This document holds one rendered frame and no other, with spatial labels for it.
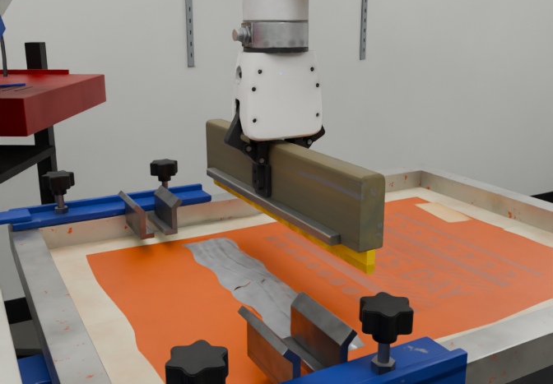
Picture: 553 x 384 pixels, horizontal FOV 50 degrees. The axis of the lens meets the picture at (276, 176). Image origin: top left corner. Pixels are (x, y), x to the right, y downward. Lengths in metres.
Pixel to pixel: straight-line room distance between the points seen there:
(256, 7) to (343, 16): 2.52
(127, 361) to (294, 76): 0.35
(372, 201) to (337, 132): 2.67
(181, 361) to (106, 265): 0.45
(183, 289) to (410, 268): 0.30
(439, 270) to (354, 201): 0.29
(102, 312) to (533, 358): 0.46
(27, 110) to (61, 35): 1.18
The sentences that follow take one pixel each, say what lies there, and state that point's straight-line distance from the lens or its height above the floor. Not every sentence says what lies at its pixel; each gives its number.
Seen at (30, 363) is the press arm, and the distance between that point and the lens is 0.73.
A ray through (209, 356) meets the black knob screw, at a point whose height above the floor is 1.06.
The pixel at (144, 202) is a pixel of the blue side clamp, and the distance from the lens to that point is 0.96.
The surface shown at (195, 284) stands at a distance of 0.77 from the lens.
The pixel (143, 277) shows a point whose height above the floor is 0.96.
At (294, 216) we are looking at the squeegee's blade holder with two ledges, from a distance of 0.65.
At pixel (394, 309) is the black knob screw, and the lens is 0.49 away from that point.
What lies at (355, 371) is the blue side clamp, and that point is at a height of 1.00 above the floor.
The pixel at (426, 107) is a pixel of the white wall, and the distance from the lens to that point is 3.60.
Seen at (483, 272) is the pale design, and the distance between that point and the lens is 0.85.
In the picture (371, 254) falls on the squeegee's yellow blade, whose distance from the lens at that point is 0.59.
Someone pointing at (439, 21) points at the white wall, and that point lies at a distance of 3.60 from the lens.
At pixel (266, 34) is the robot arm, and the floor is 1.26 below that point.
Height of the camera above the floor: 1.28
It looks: 15 degrees down
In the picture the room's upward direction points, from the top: straight up
